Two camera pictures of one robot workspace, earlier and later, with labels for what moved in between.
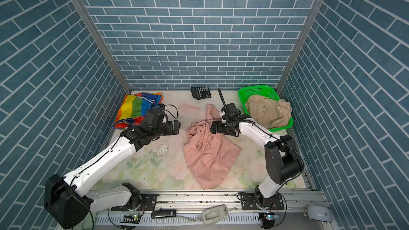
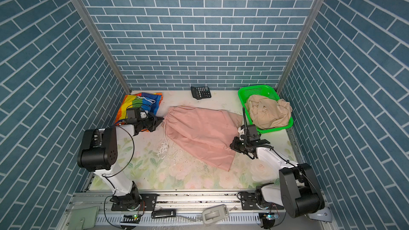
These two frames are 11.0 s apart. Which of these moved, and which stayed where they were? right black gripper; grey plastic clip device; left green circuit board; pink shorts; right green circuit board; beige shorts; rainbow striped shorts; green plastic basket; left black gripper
Moved: left black gripper; pink shorts; right black gripper
Stayed: rainbow striped shorts; beige shorts; green plastic basket; grey plastic clip device; left green circuit board; right green circuit board
